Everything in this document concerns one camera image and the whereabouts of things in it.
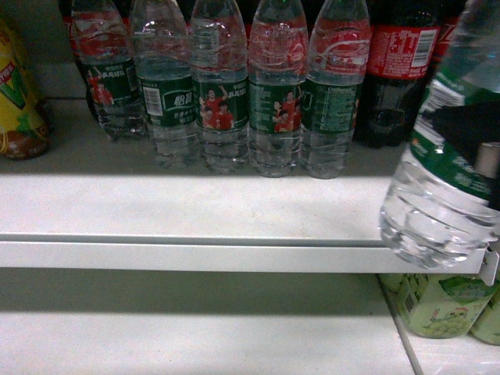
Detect water bottle green label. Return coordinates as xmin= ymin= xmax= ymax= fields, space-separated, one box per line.
xmin=299 ymin=1 xmax=371 ymax=180
xmin=71 ymin=1 xmax=147 ymax=141
xmin=379 ymin=1 xmax=499 ymax=269

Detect water bottle text label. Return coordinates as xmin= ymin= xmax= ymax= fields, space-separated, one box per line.
xmin=248 ymin=1 xmax=309 ymax=178

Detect water bottle athletes label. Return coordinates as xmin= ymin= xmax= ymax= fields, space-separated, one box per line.
xmin=190 ymin=0 xmax=248 ymax=174

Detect white shelf board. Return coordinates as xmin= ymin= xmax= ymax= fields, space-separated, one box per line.
xmin=0 ymin=62 xmax=499 ymax=274

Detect water bottle barcode label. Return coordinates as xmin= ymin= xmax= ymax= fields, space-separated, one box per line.
xmin=130 ymin=1 xmax=200 ymax=167

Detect cola bottle right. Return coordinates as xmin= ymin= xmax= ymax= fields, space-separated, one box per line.
xmin=354 ymin=1 xmax=441 ymax=148

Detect green grape drink can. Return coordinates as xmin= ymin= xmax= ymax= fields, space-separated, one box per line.
xmin=396 ymin=273 xmax=499 ymax=339

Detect yellow lemon tea bottle right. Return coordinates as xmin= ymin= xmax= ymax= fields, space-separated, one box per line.
xmin=1 ymin=16 xmax=50 ymax=160

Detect green drink can right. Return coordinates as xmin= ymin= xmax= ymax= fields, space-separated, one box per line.
xmin=470 ymin=296 xmax=499 ymax=346

